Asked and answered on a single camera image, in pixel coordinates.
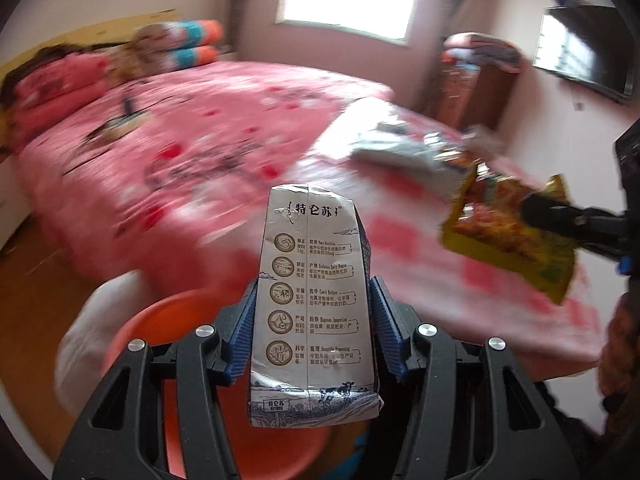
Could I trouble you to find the white blue milk carton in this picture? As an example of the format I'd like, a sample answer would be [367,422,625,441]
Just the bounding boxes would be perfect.
[248,184,383,428]

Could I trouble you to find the yellow snack wrapper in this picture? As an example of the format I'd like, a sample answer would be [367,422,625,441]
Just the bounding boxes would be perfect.
[442,160,576,304]

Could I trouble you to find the silver foil snack bag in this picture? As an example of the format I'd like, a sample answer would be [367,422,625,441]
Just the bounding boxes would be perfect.
[350,129,449,174]

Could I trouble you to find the person's right hand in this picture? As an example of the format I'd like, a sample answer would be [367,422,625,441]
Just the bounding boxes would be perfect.
[597,292,639,415]

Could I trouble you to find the orange plastic basin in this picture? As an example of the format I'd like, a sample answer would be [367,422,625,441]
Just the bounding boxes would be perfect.
[103,289,331,479]

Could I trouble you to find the white plastic bag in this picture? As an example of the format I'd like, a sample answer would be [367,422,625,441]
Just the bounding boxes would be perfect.
[54,270,157,416]

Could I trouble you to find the folded blanket on cabinet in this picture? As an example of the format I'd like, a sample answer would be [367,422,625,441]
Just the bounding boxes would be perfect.
[444,32,523,74]

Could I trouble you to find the wooden cabinet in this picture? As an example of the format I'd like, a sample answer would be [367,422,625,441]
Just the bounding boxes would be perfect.
[422,61,518,131]

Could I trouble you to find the pink bed cover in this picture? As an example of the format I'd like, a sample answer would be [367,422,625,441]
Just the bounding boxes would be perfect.
[16,62,394,295]

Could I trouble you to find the red white checkered plastic sheet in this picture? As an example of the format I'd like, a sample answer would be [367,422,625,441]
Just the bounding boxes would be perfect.
[193,94,602,378]

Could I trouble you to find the pink pillow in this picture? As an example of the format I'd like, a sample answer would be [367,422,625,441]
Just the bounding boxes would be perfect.
[1,44,111,153]

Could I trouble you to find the rolled colourful quilt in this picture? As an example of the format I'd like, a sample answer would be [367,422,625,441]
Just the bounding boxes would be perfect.
[108,20,224,82]

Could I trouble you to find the wall mounted black television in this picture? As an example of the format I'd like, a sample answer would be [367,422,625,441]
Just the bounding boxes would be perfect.
[534,4,637,103]

